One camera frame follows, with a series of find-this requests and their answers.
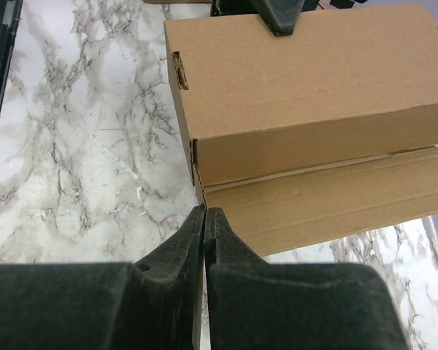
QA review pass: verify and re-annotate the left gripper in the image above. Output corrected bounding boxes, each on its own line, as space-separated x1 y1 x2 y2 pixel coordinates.
210 0 362 38

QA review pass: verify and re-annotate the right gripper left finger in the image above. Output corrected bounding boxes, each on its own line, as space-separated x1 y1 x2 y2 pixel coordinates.
0 206 205 349

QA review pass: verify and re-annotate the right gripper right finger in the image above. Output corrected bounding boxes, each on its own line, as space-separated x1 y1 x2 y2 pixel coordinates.
204 208 407 349

